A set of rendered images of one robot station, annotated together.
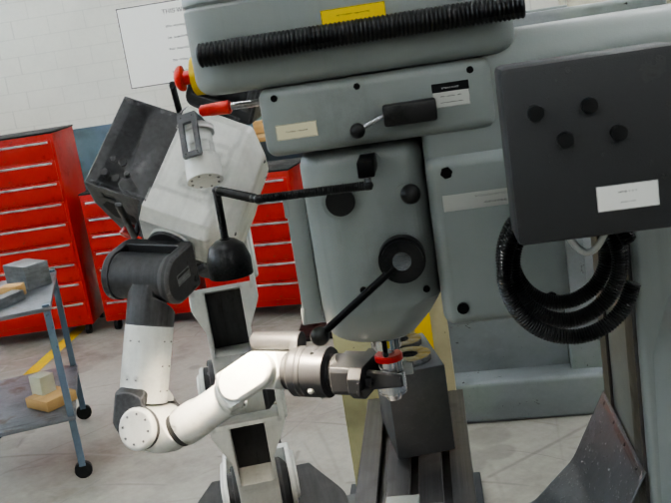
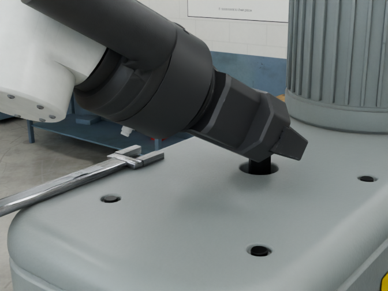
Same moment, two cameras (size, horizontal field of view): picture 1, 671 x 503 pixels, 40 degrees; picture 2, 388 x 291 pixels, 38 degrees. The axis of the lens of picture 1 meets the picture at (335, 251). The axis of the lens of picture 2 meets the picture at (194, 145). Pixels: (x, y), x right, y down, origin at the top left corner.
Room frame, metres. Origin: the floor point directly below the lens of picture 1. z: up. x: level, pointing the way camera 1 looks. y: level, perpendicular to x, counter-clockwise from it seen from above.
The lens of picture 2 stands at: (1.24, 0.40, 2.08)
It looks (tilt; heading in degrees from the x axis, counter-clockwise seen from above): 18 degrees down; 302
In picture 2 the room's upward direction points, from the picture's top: 1 degrees counter-clockwise
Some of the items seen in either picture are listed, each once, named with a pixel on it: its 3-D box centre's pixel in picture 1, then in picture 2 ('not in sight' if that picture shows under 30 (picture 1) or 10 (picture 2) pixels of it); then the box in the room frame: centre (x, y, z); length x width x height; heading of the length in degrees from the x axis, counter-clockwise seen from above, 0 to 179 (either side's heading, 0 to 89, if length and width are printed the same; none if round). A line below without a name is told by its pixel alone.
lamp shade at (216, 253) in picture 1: (228, 256); not in sight; (1.46, 0.17, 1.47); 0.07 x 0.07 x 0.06
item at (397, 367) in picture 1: (390, 375); not in sight; (1.45, -0.06, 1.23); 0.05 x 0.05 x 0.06
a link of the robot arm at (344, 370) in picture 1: (340, 373); not in sight; (1.48, 0.02, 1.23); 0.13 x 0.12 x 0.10; 155
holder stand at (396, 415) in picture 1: (410, 390); not in sight; (1.84, -0.11, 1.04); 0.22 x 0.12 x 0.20; 4
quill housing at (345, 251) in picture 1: (373, 236); not in sight; (1.44, -0.06, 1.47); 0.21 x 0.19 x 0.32; 173
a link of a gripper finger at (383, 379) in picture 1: (383, 380); not in sight; (1.42, -0.05, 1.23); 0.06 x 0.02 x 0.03; 65
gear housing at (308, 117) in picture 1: (378, 101); not in sight; (1.44, -0.10, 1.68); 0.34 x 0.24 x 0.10; 83
